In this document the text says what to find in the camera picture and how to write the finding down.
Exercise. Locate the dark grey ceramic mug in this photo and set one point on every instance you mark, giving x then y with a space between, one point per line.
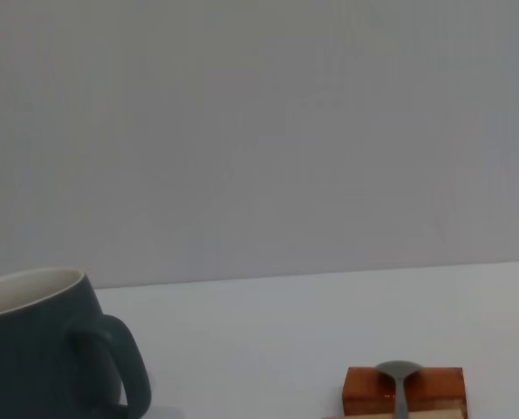
32 358

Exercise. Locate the orange-brown wooden block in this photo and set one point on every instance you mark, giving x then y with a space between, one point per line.
363 393

